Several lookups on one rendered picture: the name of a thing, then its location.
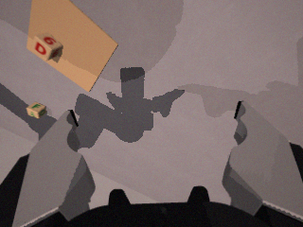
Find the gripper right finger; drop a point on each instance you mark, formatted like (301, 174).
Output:
(264, 173)

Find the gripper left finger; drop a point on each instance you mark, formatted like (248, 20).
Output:
(51, 184)

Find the tan flat mat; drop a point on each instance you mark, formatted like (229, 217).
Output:
(86, 48)

